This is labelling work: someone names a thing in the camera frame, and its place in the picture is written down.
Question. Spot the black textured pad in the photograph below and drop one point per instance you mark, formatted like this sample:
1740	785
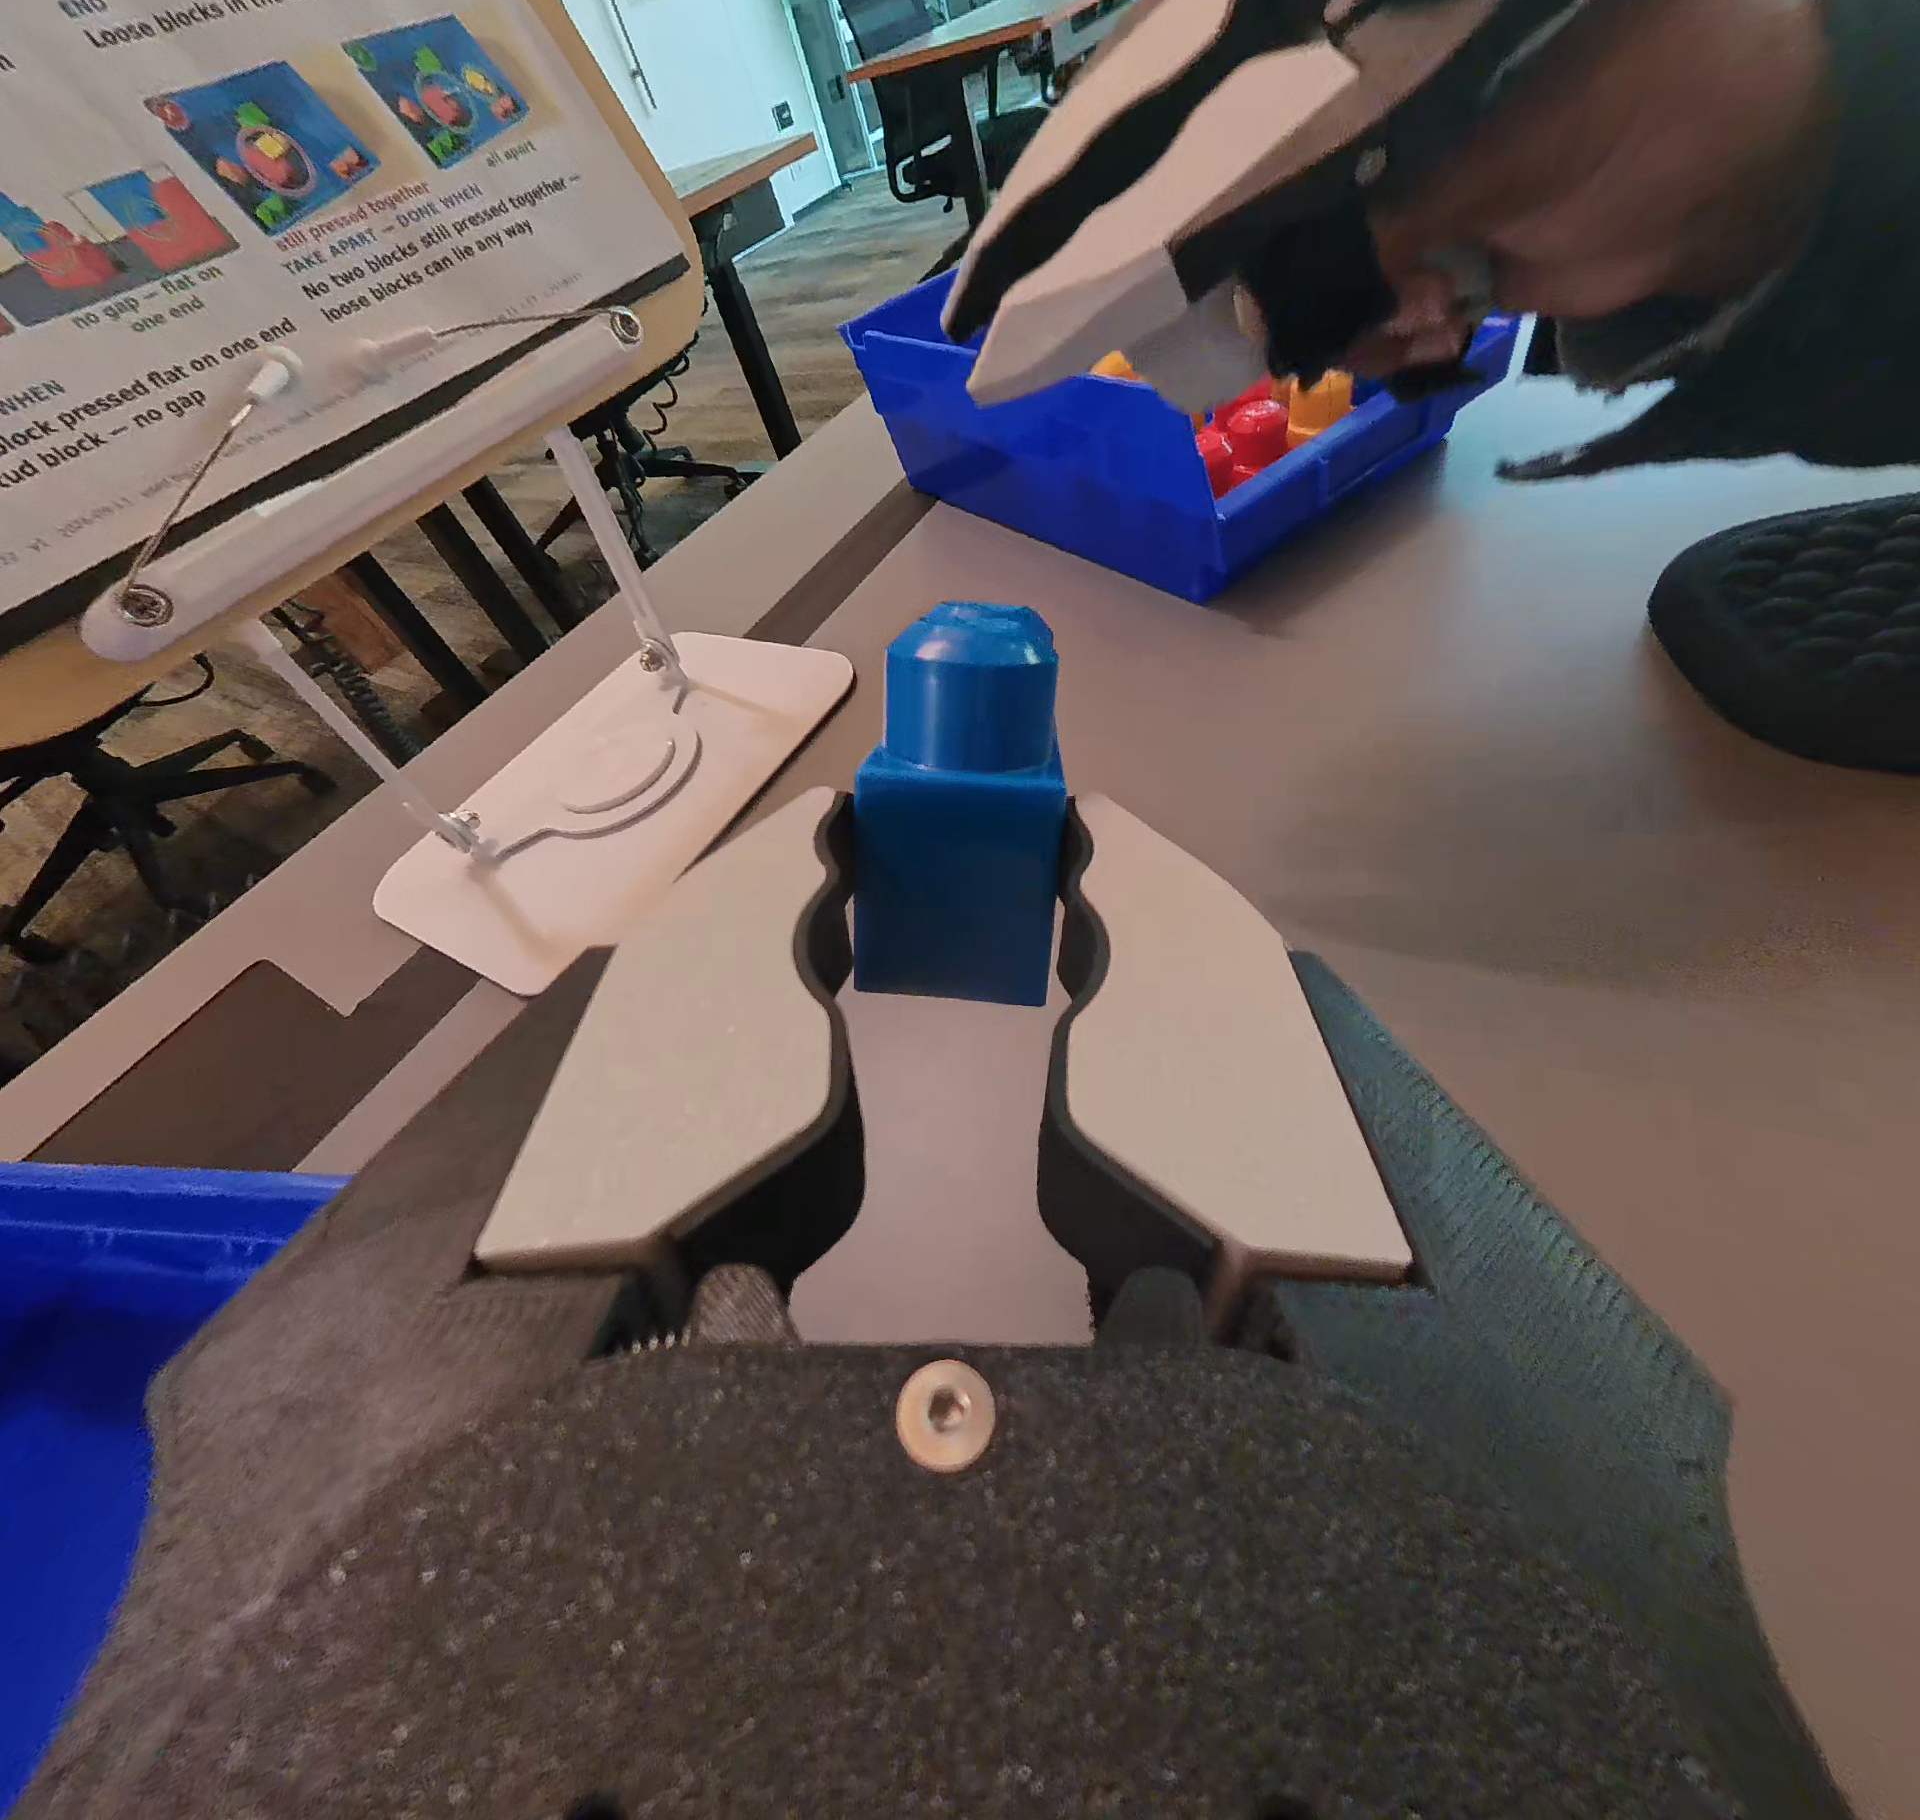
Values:
1816	622

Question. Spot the blue plastic bin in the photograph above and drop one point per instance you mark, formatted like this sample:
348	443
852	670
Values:
90	1369
1051	455

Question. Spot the blue mega block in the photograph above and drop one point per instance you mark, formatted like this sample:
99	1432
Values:
952	890

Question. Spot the black office chair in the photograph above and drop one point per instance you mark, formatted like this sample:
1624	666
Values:
134	785
885	4
661	455

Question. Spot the person's right hand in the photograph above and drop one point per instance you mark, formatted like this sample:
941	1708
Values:
1620	156

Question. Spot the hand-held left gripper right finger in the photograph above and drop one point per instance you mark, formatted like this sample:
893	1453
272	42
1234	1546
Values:
1213	1069

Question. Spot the instruction sheet on white stand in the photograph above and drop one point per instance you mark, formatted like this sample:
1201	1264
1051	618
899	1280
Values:
225	200

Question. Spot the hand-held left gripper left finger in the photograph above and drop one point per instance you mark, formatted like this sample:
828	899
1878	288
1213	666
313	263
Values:
675	1069

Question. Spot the cluster of mega blocks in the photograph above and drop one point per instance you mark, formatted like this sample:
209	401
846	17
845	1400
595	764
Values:
1252	432

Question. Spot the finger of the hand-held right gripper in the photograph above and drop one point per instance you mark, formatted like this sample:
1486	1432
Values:
1200	171
1155	51

